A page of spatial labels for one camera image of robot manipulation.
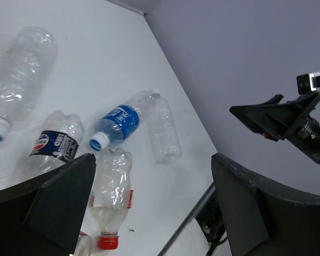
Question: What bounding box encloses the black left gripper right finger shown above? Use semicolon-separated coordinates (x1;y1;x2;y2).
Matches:
211;153;320;256

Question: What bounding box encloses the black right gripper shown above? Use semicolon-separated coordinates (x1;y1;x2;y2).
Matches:
229;92;320;165

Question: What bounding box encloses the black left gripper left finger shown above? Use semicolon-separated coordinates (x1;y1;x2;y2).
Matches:
0;153;96;255

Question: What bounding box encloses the crushed bottle red label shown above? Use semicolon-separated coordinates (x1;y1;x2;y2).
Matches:
73;231;92;256

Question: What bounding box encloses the clear bottle red cap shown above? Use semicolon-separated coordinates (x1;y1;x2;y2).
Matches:
91;148;133;250

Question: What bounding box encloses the clear bottle black label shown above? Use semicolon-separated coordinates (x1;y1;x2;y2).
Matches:
22;110;85;181

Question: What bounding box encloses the clear unlabelled plastic bottle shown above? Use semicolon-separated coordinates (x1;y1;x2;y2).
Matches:
146;93;182;164

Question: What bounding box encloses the blue label water bottle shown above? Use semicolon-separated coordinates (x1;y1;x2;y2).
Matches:
89;90;161;151

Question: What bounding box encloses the large clear bottle white cap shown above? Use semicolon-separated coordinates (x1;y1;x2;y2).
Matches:
0;26;58;142

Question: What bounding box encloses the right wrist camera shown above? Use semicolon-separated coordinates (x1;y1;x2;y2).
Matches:
297;72;320;95

